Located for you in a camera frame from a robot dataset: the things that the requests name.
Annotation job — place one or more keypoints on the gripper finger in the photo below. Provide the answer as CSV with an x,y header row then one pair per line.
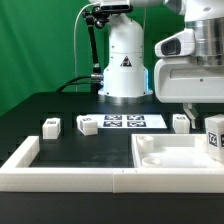
x,y
192,114

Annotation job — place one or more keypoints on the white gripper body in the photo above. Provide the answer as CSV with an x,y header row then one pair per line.
x,y
182,77

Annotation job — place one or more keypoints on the white square tabletop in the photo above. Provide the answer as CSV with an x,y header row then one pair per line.
x,y
171,151

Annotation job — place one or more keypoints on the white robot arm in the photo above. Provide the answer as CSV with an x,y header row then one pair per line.
x,y
125,77

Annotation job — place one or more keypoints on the paper sheet with AprilTags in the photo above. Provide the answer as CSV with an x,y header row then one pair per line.
x,y
127,120

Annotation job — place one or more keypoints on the white U-shaped fence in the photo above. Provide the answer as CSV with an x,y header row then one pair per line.
x,y
16,175

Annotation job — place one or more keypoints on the black camera on mount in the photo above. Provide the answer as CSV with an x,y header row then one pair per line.
x,y
112,6

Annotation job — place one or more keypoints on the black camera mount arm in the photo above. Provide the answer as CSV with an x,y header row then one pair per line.
x,y
93,40

